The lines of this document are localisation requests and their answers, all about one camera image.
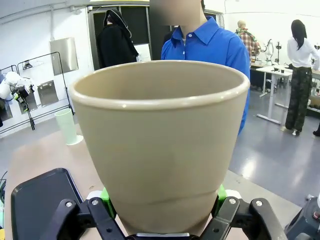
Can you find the large silver wall box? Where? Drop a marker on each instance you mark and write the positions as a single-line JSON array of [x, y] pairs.
[[63, 56]]

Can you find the figure in plaid shirt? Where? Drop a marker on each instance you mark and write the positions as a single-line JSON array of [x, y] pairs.
[[247, 42]]

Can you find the woman white shirt camo trousers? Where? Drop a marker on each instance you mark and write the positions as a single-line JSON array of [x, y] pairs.
[[298, 55]]

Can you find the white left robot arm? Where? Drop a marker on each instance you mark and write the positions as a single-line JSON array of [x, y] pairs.
[[10, 82]]

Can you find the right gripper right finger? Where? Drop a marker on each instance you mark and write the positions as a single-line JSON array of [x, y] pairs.
[[230, 215]]

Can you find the white background desk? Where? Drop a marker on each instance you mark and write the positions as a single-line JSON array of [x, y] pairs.
[[272, 71]]

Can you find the black plastic tray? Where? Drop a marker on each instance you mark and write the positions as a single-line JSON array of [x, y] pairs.
[[37, 200]]

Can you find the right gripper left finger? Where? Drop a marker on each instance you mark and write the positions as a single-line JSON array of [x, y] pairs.
[[100, 220]]

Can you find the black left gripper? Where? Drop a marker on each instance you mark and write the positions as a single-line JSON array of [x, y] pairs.
[[25, 90]]

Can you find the person in blue shirt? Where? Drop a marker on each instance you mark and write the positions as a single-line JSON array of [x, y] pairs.
[[212, 42]]

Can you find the pale green plastic cup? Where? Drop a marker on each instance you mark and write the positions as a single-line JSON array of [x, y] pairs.
[[66, 125]]

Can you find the small silver wall panel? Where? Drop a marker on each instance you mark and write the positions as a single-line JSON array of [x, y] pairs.
[[31, 105], [48, 93]]

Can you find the dark device with red button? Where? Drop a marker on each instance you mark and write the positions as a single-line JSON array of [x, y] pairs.
[[305, 225]]

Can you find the tan plastic cup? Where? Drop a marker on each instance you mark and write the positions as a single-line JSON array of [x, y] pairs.
[[160, 150]]

